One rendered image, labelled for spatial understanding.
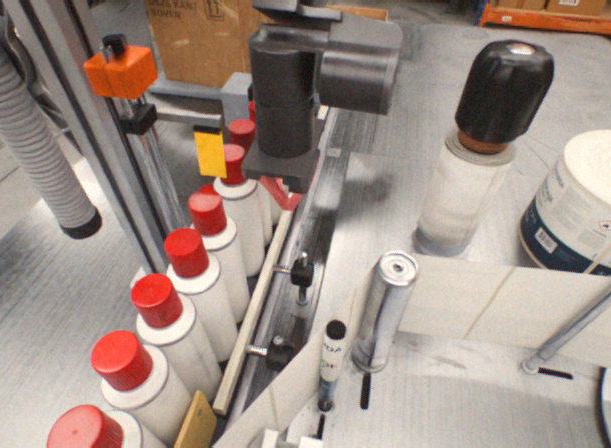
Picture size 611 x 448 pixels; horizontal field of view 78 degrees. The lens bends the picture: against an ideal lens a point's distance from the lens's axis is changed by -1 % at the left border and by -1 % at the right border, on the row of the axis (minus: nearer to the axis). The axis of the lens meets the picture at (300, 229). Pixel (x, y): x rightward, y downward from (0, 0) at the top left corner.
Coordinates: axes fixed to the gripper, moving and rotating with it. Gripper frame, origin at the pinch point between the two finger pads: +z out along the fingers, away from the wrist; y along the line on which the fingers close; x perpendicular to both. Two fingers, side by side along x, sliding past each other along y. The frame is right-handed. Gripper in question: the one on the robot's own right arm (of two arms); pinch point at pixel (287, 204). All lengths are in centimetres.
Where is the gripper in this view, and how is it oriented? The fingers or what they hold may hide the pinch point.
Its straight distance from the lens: 46.1
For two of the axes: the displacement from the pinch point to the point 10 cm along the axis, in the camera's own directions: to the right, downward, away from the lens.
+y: 2.2, -7.3, 6.5
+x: -9.7, -1.7, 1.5
